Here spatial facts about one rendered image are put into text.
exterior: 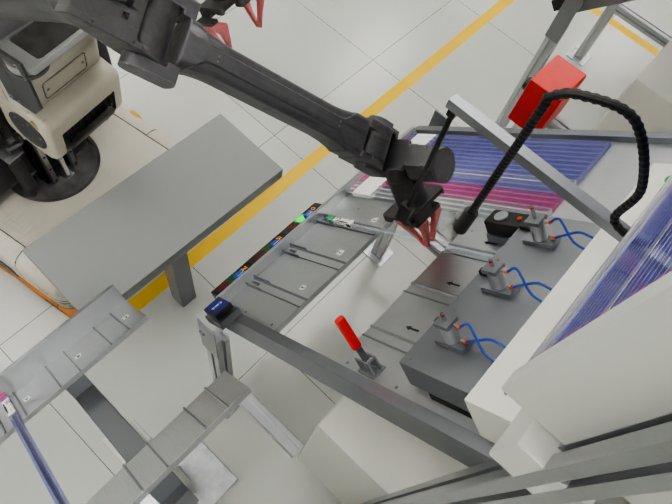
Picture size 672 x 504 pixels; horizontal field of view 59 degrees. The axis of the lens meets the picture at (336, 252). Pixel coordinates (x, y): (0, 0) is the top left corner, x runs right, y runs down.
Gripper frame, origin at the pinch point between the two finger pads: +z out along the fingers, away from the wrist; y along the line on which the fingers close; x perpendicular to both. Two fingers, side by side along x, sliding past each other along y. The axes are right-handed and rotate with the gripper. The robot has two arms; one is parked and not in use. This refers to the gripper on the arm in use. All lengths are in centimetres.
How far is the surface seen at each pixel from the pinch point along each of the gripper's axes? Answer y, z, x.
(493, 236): 3.3, -1.1, -12.6
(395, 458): -25.6, 40.2, 4.6
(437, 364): -26.4, -5.8, -24.6
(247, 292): -24.5, 1.8, 30.8
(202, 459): -50, 62, 73
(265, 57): 76, -4, 148
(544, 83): 70, 7, 17
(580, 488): -37, -15, -51
